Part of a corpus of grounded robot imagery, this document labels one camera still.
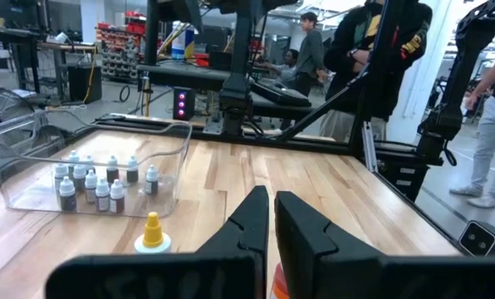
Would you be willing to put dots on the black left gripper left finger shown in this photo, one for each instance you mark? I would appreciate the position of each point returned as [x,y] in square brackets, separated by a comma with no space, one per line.
[247,236]

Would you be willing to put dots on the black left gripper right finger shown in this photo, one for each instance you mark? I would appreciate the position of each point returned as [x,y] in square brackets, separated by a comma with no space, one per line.
[305,249]

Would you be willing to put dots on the small dropper bottle white cap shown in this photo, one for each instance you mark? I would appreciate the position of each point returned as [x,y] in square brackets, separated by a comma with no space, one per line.
[152,178]
[67,193]
[102,194]
[79,173]
[89,161]
[73,157]
[112,168]
[91,182]
[132,168]

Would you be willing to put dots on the small red dropper bottle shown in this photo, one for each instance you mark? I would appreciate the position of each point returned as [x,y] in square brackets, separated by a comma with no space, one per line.
[117,197]

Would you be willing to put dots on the small blue dropper bottle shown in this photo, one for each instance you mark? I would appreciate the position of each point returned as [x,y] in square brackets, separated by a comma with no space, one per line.
[60,171]

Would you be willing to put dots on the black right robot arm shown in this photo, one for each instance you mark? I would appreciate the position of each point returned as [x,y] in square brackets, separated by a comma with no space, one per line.
[236,95]

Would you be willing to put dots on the other station black robot arm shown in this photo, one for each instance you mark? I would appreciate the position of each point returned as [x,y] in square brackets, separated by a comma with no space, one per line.
[442,120]

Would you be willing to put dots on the squeeze bottle coral red cap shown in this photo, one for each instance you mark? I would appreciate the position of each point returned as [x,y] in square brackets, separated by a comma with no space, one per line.
[278,286]

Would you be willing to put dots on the orange squeeze bottle yellow cap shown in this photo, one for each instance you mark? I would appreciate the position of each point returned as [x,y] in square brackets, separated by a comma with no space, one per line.
[152,232]

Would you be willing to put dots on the clear plastic bin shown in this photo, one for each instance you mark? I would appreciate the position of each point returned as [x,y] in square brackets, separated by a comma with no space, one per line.
[168,166]

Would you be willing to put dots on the black controller box white labels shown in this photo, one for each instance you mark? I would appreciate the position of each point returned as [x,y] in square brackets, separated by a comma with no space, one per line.
[409,158]

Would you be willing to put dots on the black keyboard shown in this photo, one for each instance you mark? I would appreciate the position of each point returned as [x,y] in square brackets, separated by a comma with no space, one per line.
[280,95]

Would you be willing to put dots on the computer tower red lights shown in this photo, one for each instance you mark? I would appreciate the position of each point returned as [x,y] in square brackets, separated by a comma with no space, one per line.
[184,104]

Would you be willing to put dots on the person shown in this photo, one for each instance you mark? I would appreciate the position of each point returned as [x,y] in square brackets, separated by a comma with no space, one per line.
[492,137]
[289,70]
[312,54]
[343,62]

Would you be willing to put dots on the grey workstation cart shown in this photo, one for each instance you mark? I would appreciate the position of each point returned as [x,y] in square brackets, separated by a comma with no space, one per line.
[181,76]

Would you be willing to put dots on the blue white yellow container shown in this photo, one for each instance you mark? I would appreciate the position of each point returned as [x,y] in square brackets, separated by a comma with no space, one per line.
[183,43]

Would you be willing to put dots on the black computer case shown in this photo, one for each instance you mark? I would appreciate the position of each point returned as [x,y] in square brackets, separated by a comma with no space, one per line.
[84,85]

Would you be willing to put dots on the storage shelf with bins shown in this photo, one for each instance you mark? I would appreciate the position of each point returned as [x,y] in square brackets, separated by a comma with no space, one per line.
[119,54]

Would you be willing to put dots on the black cart pole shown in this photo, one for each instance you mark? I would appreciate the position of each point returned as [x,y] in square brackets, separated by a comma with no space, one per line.
[152,33]

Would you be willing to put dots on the silver frame bracket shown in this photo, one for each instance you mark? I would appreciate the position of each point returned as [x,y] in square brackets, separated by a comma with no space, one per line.
[370,145]

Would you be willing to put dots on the black table-level camera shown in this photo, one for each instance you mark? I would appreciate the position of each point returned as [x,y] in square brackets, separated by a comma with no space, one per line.
[480,241]

